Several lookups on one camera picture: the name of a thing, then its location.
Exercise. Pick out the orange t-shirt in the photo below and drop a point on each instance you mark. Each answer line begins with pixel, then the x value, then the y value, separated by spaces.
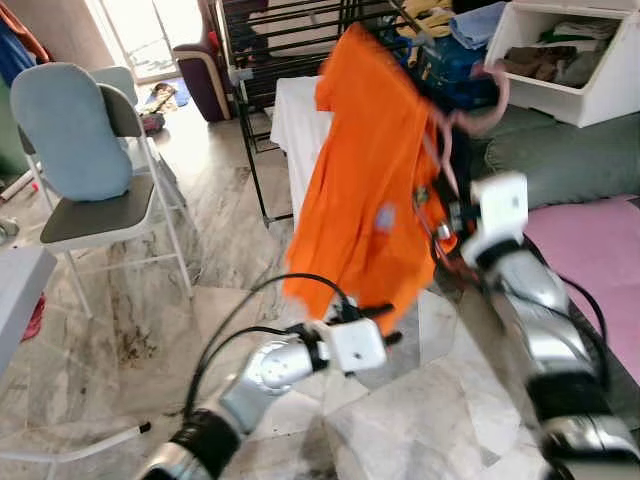
pixel 360 180

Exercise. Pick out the pink plastic hanger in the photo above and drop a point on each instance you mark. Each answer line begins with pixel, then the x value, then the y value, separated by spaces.
pixel 505 95

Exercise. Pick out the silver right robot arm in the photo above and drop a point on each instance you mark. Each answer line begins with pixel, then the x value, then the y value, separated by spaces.
pixel 540 320

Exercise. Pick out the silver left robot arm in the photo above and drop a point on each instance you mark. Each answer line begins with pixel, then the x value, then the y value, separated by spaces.
pixel 260 375

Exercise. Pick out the navy hanging garment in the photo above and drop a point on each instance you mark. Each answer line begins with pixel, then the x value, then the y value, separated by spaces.
pixel 440 105

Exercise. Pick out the pink sheet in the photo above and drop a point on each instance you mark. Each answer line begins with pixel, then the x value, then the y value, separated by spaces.
pixel 590 260

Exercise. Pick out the grey green sofa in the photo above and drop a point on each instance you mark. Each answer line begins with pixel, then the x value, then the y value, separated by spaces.
pixel 570 150

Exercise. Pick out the dark blue clothes pile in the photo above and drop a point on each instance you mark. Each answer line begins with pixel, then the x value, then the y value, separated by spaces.
pixel 460 65

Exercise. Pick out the white shirt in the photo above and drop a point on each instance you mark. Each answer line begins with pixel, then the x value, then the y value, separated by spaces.
pixel 295 140

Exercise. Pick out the brown folded clothes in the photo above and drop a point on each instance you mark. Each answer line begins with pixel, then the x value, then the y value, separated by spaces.
pixel 535 62

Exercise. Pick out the black metal drying rack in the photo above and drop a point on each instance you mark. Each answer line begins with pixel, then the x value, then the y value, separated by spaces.
pixel 253 150

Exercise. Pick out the white storage bin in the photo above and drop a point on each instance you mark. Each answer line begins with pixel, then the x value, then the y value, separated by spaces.
pixel 600 90

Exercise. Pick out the light blue garment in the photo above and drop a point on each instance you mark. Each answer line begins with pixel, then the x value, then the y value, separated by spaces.
pixel 478 25

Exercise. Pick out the yellow garment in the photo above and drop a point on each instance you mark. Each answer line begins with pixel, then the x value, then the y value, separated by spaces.
pixel 430 18

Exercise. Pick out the purple armchair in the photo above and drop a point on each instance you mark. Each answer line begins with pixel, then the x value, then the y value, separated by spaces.
pixel 205 85

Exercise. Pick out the white folding chair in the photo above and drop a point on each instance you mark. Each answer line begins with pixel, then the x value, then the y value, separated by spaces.
pixel 100 215

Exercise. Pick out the red cloth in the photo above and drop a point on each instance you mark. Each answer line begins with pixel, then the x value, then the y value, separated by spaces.
pixel 35 318

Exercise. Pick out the light blue cushion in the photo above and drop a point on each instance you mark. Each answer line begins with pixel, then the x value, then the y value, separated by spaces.
pixel 65 130

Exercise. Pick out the blue hanging cloth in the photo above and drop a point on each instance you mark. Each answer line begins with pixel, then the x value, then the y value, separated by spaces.
pixel 12 55

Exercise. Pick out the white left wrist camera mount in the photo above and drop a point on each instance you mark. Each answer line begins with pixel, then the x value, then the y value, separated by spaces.
pixel 355 345

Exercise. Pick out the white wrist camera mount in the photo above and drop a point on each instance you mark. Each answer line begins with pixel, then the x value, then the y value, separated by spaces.
pixel 355 345
pixel 500 205

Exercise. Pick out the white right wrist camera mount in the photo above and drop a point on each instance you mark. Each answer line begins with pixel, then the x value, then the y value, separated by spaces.
pixel 500 205

